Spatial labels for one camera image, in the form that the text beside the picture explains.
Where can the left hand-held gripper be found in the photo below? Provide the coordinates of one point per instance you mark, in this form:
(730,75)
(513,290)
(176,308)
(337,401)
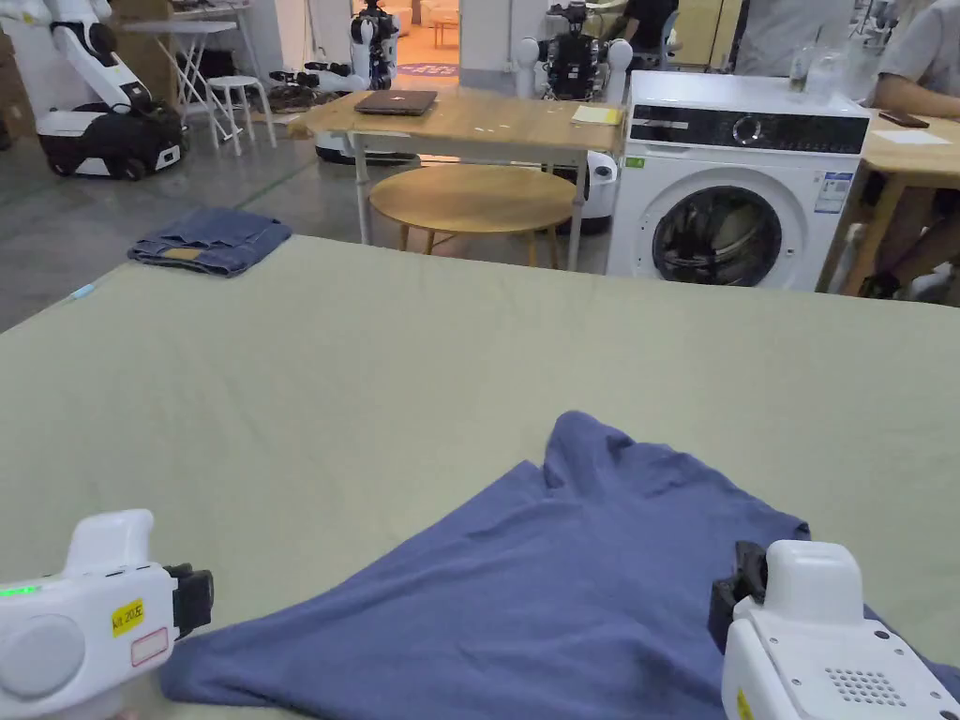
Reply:
(82,622)

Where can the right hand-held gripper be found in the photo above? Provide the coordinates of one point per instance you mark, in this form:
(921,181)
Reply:
(810,645)

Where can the dark blue shirt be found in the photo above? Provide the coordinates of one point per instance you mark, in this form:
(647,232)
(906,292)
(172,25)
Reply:
(525,585)

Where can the bed with pale green sheet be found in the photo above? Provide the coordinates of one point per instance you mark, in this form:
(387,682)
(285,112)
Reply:
(337,390)

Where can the folded blue jeans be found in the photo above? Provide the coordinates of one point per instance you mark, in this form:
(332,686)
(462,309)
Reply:
(210,241)

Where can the white washing machine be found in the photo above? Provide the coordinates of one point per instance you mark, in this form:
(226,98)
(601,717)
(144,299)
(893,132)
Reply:
(720,217)

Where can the white wheeled robot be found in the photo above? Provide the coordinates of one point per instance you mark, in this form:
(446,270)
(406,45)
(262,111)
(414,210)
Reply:
(97,127)

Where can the light wooden desk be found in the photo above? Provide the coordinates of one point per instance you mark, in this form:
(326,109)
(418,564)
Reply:
(911,154)

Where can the black humanoid robot white shoulders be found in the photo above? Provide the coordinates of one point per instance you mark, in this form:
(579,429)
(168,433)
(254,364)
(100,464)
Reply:
(574,60)

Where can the white and black armed robot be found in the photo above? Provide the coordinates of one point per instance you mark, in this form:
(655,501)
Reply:
(371,52)

